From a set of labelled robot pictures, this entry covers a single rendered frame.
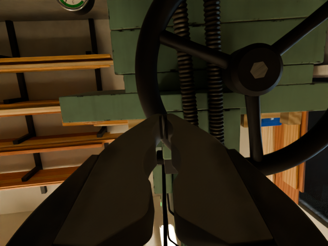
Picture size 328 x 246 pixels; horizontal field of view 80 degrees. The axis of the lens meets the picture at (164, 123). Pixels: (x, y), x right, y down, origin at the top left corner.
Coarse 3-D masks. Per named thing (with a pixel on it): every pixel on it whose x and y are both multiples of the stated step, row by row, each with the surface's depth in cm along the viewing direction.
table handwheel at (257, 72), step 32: (160, 0) 22; (160, 32) 23; (288, 32) 24; (224, 64) 24; (256, 64) 22; (160, 96) 26; (256, 96) 25; (256, 128) 26; (320, 128) 25; (256, 160) 27; (288, 160) 26
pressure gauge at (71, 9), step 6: (60, 0) 34; (72, 0) 34; (78, 0) 34; (84, 0) 34; (90, 0) 34; (66, 6) 34; (72, 6) 34; (78, 6) 34; (84, 6) 34; (90, 6) 35; (72, 12) 35; (78, 12) 35; (84, 12) 36
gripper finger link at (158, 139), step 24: (144, 120) 11; (120, 144) 9; (144, 144) 9; (96, 168) 8; (120, 168) 8; (144, 168) 9; (96, 192) 7; (120, 192) 7; (144, 192) 7; (72, 216) 6; (96, 216) 6; (120, 216) 6; (144, 216) 6; (72, 240) 6; (96, 240) 6; (120, 240) 6; (144, 240) 7
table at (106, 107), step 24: (72, 96) 44; (96, 96) 44; (120, 96) 43; (168, 96) 34; (240, 96) 33; (264, 96) 43; (288, 96) 42; (312, 96) 42; (72, 120) 45; (96, 120) 45
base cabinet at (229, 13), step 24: (120, 0) 39; (144, 0) 39; (192, 0) 39; (240, 0) 39; (264, 0) 39; (288, 0) 38; (312, 0) 38; (120, 24) 40; (168, 24) 40; (192, 24) 40
